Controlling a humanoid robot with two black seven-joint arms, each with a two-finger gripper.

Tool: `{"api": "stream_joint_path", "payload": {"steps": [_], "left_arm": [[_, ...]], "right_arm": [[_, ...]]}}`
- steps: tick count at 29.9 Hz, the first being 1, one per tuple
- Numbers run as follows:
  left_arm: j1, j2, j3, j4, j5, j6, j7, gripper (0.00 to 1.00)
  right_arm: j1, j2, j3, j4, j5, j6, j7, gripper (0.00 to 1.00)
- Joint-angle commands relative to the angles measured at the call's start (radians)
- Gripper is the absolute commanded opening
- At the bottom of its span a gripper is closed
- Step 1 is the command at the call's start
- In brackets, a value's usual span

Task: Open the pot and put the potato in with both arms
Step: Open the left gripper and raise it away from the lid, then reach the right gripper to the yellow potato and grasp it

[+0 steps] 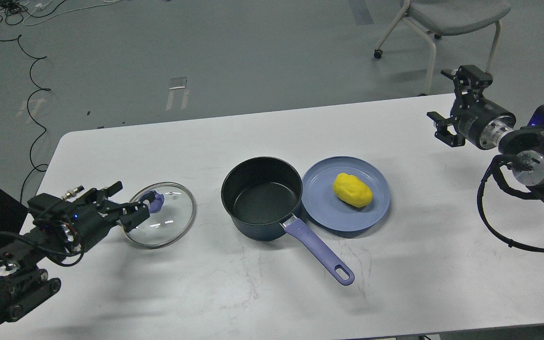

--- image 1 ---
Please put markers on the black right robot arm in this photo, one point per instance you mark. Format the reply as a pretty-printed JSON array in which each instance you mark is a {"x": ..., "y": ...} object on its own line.
[{"x": 518, "y": 169}]

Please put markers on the yellow potato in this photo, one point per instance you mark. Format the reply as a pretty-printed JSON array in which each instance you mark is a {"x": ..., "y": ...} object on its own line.
[{"x": 351, "y": 190}]

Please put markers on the blue plate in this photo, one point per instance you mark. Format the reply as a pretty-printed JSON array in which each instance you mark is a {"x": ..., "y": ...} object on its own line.
[{"x": 327, "y": 210}]

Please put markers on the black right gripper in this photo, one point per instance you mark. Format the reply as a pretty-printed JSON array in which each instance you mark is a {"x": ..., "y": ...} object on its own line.
[{"x": 475, "y": 118}]

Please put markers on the glass lid purple knob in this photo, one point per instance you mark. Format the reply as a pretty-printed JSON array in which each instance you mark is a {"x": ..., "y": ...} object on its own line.
[{"x": 172, "y": 210}]

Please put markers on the grey office chair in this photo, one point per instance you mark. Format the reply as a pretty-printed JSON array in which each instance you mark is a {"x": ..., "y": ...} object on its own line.
[{"x": 433, "y": 19}]

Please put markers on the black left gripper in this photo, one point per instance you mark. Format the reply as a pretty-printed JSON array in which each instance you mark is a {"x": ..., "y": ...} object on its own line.
[{"x": 92, "y": 226}]

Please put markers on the dark blue saucepan purple handle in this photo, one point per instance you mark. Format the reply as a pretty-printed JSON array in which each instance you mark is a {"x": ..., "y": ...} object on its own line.
[{"x": 262, "y": 195}]

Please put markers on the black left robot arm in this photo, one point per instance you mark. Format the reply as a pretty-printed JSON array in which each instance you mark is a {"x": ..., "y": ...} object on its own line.
[{"x": 65, "y": 228}]

